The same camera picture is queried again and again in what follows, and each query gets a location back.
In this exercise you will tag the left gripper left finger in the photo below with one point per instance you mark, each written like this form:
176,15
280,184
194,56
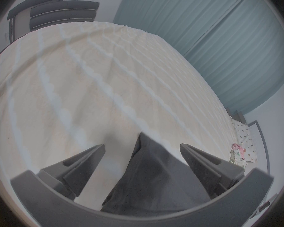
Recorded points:
78,169

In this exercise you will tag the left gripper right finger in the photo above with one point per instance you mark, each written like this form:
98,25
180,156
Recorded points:
210,171

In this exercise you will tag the black T-shirt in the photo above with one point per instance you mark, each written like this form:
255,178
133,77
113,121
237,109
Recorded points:
151,178

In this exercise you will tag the bed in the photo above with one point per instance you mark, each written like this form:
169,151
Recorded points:
85,91

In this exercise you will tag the white printed garment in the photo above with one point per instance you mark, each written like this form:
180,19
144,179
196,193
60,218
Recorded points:
236,161

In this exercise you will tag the white printed pillow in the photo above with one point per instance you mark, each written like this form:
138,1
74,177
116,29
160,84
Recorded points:
246,138

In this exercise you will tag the grey white bedside table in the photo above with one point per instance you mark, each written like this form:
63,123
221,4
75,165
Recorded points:
239,117

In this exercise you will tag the blue-green curtain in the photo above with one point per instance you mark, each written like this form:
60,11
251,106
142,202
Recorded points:
179,13
250,63

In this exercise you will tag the black dressing table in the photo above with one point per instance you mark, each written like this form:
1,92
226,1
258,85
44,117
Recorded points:
37,0

